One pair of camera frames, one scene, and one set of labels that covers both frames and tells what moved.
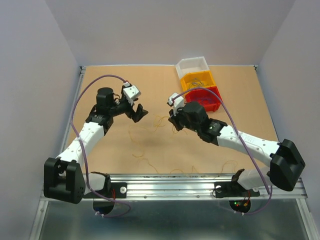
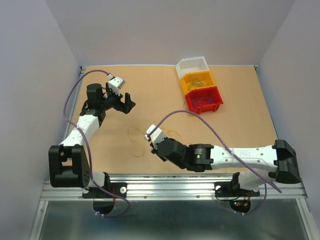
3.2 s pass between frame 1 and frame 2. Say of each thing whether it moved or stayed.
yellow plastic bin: stayed
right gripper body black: moved
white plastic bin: stayed
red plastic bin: stayed
